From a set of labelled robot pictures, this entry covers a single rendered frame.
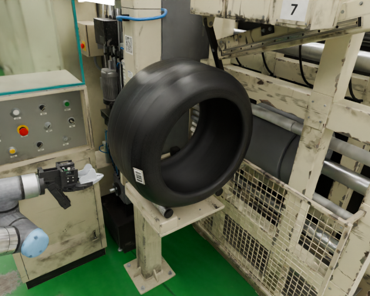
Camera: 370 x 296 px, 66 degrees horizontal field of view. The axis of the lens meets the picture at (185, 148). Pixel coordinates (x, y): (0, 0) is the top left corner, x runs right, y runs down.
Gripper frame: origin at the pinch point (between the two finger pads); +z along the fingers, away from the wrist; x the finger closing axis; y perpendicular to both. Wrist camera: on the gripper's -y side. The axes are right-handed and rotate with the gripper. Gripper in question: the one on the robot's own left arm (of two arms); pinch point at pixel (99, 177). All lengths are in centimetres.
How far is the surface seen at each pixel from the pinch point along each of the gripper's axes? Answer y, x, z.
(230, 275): -101, 1, 95
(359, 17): 63, -40, 62
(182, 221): -27.7, -6.9, 36.3
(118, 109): 22.6, 7.6, 9.5
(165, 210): -17.6, -7.5, 25.5
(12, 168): -26, 63, -22
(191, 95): 33.0, -12.2, 26.2
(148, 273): -101, 28, 45
